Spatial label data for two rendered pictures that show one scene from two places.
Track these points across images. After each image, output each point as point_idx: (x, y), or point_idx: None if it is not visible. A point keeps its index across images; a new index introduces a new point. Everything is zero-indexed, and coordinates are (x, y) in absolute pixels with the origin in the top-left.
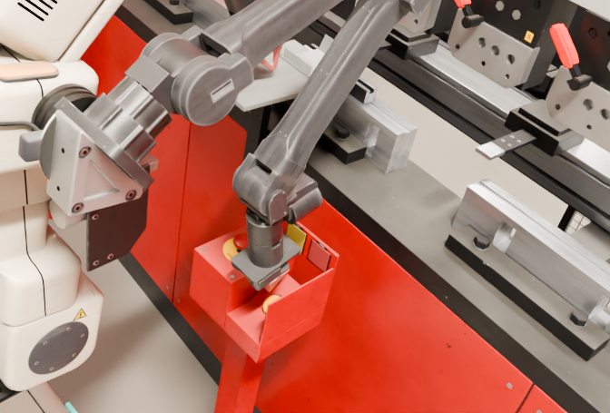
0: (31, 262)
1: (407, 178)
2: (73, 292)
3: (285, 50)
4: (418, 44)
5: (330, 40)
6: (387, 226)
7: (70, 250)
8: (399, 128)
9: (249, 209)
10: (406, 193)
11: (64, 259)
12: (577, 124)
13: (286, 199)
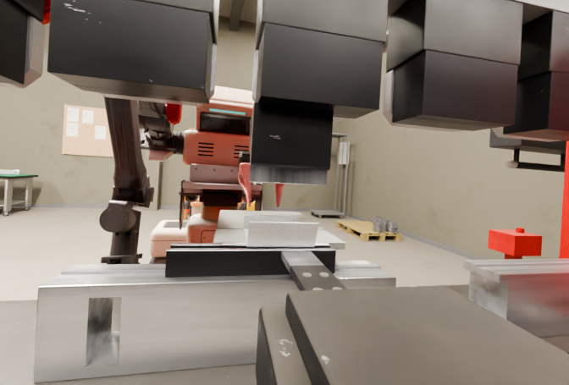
0: (196, 217)
1: (18, 366)
2: (186, 239)
3: (295, 220)
4: (267, 358)
5: (301, 225)
6: (24, 301)
7: (196, 224)
8: (77, 271)
9: (138, 211)
10: (8, 344)
11: (192, 222)
12: None
13: (113, 191)
